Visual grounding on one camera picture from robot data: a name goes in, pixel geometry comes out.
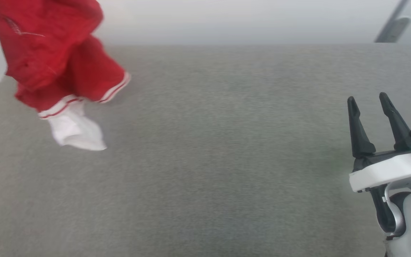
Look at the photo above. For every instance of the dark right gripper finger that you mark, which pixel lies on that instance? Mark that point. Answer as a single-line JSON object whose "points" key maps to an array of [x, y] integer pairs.
{"points": [[398, 128], [359, 135]]}

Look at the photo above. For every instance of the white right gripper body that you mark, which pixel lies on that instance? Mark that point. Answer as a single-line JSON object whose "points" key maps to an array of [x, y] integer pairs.
{"points": [[384, 171]]}

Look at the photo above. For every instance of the red garment with white trim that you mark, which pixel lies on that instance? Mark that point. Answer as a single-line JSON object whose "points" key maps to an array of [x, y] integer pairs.
{"points": [[48, 53]]}

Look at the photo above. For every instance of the dark grey slanted background object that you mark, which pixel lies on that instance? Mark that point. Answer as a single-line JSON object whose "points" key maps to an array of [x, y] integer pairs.
{"points": [[392, 30]]}

